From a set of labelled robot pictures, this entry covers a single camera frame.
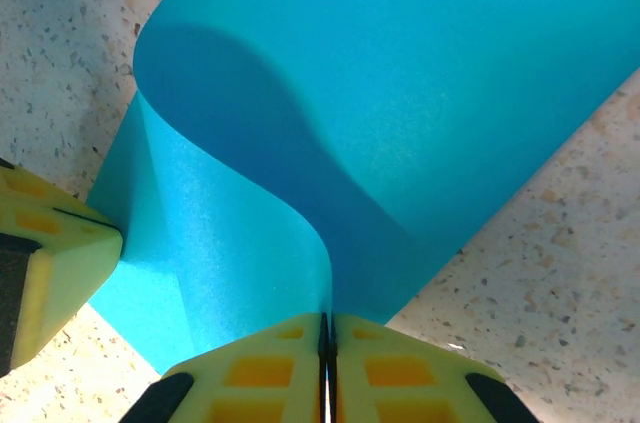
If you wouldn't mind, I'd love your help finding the blue paper sheet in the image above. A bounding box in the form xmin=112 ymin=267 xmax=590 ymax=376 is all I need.
xmin=87 ymin=0 xmax=640 ymax=377

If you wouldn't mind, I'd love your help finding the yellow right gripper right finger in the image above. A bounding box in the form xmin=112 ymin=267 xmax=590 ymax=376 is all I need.
xmin=332 ymin=312 xmax=542 ymax=423

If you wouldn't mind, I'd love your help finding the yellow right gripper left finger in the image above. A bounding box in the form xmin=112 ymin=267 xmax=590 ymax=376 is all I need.
xmin=118 ymin=311 xmax=330 ymax=423

